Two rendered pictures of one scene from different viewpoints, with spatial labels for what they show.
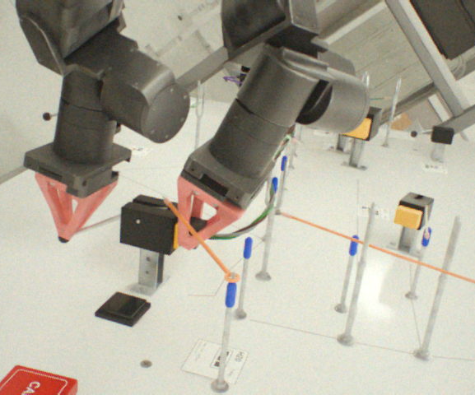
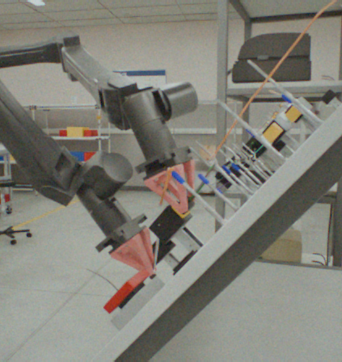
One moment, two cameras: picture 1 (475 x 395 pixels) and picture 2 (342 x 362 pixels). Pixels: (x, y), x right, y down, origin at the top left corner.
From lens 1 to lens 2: 0.37 m
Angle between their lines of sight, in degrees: 32
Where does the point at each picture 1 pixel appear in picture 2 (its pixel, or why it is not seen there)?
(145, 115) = (105, 172)
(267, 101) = (137, 116)
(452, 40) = (299, 72)
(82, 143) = (110, 220)
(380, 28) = not seen: hidden behind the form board
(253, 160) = (160, 142)
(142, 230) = (164, 226)
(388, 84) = not seen: outside the picture
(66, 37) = (54, 177)
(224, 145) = (145, 151)
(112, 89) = (92, 182)
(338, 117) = (179, 97)
